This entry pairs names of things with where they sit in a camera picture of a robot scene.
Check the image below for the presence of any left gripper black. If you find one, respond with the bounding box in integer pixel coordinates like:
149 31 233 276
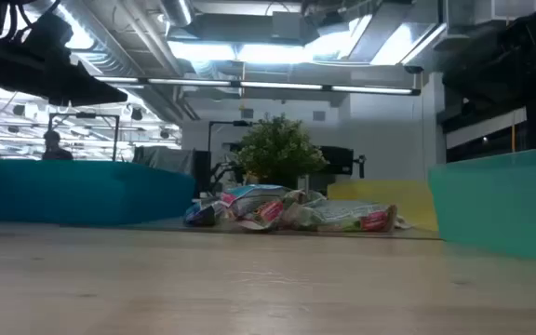
0 39 129 108

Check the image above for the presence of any blue box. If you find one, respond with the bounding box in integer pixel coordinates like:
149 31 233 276
183 198 226 228

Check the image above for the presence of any long white granola bar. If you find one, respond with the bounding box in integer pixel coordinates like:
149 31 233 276
391 214 413 231

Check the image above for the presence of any person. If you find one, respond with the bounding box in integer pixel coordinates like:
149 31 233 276
41 129 75 162

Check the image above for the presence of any grey cover sheet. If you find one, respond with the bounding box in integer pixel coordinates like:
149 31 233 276
131 145 195 177

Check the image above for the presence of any blue plastic tray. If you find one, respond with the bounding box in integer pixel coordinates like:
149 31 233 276
0 158 198 228

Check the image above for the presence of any tall black box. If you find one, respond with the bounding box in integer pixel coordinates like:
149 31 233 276
192 149 212 199

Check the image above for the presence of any black lamp stand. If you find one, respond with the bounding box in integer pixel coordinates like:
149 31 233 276
207 119 254 154

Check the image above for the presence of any long linear ceiling light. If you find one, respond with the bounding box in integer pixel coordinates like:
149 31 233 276
94 75 422 97

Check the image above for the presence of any bushy green potted plant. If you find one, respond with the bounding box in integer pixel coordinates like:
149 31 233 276
233 113 329 191

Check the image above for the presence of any yellow translucent plastic tray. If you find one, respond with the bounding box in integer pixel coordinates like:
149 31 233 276
327 179 439 233

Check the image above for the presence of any black frame stand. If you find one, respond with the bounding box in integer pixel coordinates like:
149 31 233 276
47 111 121 162

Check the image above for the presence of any round silver air duct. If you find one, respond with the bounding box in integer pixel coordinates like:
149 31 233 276
158 0 195 28

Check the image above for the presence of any black monitor on mount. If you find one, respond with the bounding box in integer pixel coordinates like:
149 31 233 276
318 145 355 177

